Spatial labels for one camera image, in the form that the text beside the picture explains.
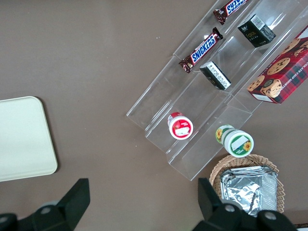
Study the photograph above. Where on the beige plastic serving tray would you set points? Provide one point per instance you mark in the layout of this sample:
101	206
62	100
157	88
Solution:
24	137

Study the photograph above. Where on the foil tray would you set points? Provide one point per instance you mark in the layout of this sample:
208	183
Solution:
250	190

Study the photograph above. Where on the red lid yogurt cup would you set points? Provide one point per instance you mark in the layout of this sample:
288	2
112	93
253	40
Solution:
181	128

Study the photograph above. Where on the small black carton box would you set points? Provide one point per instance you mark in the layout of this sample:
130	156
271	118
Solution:
215	75
256	32

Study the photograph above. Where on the Snickers chocolate bar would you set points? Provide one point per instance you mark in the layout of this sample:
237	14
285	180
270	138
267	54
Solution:
202	51
229	9

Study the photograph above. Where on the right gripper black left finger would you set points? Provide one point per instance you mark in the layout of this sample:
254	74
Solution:
69	207

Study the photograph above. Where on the red plaid cookie box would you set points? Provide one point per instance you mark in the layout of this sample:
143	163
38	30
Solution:
286	74

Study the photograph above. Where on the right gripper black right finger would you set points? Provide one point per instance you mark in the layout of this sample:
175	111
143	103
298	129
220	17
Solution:
216	216

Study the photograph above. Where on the green lid yogurt cup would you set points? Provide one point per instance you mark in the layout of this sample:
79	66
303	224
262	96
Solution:
237	143

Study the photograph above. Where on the clear acrylic step stand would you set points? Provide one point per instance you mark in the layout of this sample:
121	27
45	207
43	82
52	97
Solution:
204	108

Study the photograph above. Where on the light wicker basket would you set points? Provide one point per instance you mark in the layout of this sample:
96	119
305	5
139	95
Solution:
280	190

